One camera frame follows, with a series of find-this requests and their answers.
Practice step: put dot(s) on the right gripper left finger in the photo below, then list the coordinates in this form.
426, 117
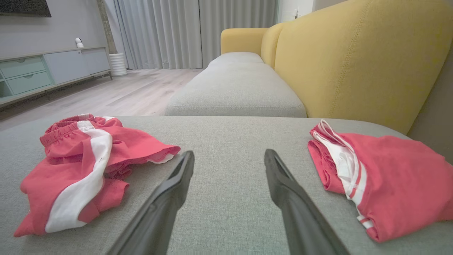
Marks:
162, 212

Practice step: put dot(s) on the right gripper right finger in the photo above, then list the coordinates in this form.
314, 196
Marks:
300, 219

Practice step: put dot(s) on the red shorts with white stripe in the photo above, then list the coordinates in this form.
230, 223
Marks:
70, 170

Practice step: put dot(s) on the red and white jersey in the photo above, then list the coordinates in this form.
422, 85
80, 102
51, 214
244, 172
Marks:
400, 177

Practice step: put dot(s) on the large grey sofa seat cushion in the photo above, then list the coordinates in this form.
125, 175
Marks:
230, 159

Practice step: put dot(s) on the white ribbed plant pot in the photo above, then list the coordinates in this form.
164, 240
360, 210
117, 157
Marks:
118, 64

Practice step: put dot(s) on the yellow sofa backrest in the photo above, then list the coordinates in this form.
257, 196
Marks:
364, 60
270, 46

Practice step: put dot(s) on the grey and green TV cabinet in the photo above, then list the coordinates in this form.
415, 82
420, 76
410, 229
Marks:
63, 67

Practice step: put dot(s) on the grey pleated curtain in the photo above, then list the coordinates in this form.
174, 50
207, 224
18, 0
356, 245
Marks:
177, 32

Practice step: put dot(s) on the yellow sofa armrest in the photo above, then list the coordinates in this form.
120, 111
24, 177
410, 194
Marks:
242, 40

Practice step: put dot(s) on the brown plant trunk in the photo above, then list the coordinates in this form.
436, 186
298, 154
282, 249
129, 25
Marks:
106, 28

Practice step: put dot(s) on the small white camera device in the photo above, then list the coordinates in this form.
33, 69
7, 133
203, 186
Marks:
79, 42

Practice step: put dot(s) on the black wall television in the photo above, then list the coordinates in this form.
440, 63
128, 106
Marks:
24, 7

